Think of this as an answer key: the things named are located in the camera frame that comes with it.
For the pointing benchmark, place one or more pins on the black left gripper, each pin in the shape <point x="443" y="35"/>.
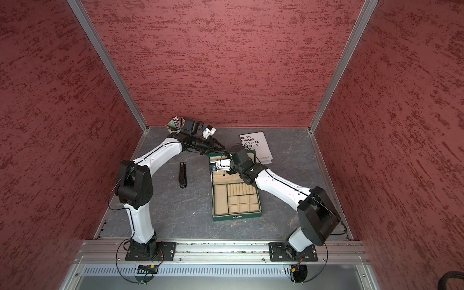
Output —
<point x="211" y="146"/>

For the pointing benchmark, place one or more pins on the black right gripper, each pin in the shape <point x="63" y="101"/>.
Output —
<point x="232" y="171"/>

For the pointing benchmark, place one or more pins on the green jewelry box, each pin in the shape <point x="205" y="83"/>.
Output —
<point x="232" y="198"/>

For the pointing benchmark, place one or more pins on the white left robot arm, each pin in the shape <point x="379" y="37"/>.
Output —
<point x="135" y="189"/>

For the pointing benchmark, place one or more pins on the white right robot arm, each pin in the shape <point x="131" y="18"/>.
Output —
<point x="317" y="214"/>

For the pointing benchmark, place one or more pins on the white book black text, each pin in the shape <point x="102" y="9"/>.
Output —
<point x="257" y="141"/>

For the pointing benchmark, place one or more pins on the coloured pencils bundle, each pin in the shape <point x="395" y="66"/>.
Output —
<point x="177" y="123"/>

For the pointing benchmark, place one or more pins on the mint green pencil cup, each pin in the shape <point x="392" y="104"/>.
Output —
<point x="170" y="129"/>

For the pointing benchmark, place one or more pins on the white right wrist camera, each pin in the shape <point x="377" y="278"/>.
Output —
<point x="213" y="166"/>

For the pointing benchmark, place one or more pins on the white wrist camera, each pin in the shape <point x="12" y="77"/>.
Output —
<point x="213" y="166"/>
<point x="208" y="132"/>

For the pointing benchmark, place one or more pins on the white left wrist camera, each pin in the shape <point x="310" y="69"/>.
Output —
<point x="208" y="132"/>

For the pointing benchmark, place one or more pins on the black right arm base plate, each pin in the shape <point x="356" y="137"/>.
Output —
<point x="283" y="252"/>

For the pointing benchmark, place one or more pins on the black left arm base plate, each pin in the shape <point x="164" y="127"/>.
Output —
<point x="153" y="251"/>

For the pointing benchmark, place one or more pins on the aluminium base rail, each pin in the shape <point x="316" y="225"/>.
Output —
<point x="214" y="258"/>

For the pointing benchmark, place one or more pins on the aluminium left corner post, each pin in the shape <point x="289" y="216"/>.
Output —
<point x="92" y="34"/>

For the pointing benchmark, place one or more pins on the aluminium corner post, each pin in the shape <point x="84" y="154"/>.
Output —
<point x="362" y="20"/>
<point x="92" y="34"/>

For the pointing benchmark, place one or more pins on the aluminium right corner post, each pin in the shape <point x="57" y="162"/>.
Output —
<point x="362" y="20"/>

